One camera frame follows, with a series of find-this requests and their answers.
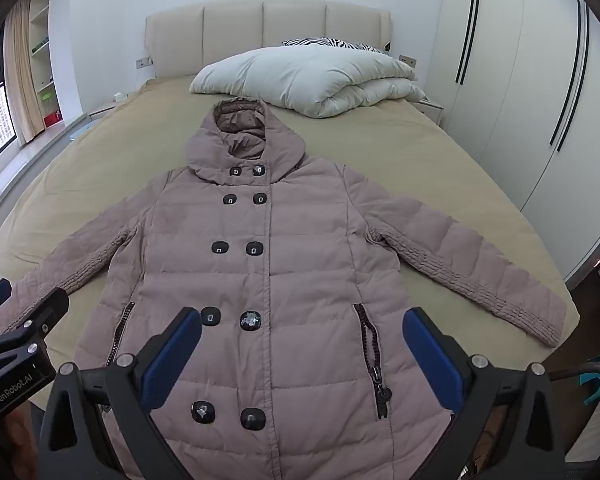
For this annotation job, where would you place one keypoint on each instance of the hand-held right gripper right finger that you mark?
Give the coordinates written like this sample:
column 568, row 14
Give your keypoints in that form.
column 432, row 360

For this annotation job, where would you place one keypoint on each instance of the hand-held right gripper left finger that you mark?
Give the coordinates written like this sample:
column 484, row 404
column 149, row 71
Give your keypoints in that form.
column 172, row 355

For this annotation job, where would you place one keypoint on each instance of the mauve hooded puffer jacket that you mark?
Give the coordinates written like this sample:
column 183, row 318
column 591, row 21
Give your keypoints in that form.
column 305, row 260

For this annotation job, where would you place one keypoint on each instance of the teal plastic object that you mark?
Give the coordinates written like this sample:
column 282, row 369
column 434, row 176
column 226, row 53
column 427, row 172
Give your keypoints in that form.
column 592, row 385

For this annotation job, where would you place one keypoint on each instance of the red box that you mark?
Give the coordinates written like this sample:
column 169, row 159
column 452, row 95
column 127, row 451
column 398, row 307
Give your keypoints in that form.
column 52, row 118

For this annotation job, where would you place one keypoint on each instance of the bed with tan sheet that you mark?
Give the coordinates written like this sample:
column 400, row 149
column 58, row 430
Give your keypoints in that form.
column 455, row 170

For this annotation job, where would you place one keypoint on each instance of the green shelf item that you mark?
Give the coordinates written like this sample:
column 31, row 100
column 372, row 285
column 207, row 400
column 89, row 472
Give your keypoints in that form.
column 46, row 97

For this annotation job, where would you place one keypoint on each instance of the small white box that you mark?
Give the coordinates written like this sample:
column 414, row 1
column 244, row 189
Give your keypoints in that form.
column 119, row 95

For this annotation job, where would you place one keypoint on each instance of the beige curtain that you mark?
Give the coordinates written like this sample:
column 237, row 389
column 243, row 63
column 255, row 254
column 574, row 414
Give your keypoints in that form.
column 22, row 70

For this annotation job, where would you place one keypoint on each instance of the white bookshelf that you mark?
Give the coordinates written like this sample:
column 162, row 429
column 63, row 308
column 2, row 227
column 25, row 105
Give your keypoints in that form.
column 42, row 60

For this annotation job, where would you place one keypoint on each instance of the white nightstand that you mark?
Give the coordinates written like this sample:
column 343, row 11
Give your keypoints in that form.
column 430, row 109

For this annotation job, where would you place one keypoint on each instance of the white wardrobe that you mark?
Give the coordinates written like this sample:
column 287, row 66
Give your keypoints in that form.
column 520, row 110

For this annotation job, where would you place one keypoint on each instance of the white folded duvet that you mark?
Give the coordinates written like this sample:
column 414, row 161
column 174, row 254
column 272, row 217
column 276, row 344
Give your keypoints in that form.
column 305, row 75

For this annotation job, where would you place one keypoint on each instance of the beige padded headboard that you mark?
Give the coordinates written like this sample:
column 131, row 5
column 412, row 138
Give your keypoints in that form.
column 230, row 30

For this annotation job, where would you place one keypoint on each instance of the zebra striped pillow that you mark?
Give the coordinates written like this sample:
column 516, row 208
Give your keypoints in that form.
column 330, row 43

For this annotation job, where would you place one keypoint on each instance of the wall socket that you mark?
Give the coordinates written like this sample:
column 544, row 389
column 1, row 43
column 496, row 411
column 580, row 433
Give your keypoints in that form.
column 143, row 62
column 407, row 60

